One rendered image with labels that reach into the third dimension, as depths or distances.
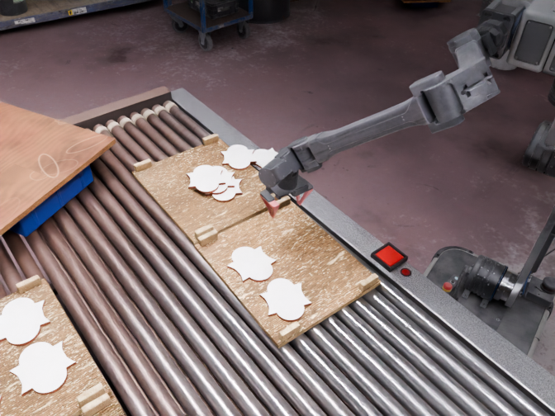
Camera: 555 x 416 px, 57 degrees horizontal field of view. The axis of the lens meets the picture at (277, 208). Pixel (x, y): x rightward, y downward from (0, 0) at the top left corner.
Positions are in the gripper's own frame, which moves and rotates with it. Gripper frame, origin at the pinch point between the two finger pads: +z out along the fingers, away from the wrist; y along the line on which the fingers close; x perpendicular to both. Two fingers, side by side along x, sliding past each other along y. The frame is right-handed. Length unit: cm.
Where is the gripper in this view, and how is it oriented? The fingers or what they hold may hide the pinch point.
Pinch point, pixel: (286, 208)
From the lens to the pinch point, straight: 147.0
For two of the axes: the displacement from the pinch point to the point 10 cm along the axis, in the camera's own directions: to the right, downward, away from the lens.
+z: -0.4, 7.5, 6.6
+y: 8.0, -3.7, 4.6
